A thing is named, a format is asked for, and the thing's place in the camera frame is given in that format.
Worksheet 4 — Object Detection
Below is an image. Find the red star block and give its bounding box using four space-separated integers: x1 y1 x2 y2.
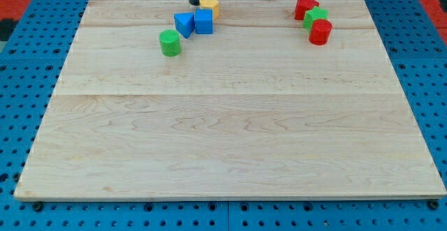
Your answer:
294 0 320 20

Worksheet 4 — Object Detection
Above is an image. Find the blue cube block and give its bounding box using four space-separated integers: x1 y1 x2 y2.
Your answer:
195 9 213 34

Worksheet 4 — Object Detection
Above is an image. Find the green cylinder block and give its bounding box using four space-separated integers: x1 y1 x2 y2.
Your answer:
159 29 181 57

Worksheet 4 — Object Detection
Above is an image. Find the light wooden board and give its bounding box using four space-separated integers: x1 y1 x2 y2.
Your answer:
15 0 446 202

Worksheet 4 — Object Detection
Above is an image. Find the yellow hexagon block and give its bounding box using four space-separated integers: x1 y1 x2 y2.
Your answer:
199 0 220 20

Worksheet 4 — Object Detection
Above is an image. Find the green star block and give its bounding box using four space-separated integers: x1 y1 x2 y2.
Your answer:
302 6 328 32

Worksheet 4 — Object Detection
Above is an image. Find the red cylinder block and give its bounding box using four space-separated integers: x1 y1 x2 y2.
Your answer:
309 19 332 45

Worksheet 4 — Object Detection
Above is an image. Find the blue triangular prism block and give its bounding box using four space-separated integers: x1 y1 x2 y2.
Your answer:
173 13 195 38

